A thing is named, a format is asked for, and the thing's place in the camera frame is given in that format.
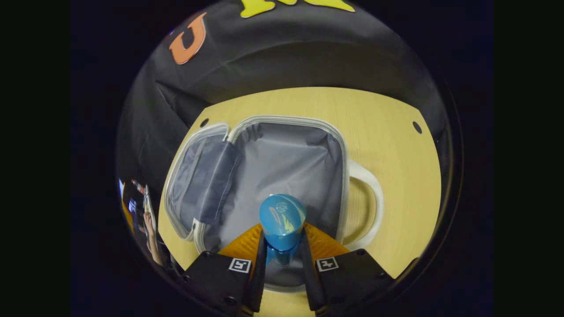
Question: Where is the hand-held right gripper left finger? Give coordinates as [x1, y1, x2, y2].
[183, 222, 268, 317]

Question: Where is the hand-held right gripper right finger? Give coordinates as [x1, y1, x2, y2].
[301, 222, 395, 313]

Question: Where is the blue skincare bottle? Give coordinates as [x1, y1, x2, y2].
[259, 194, 307, 267]

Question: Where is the white suitcase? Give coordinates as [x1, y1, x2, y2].
[164, 115, 384, 293]

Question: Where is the computer monitor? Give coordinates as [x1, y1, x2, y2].
[118, 177, 138, 229]

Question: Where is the black backdrop cloth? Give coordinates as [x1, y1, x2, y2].
[115, 0, 456, 212]

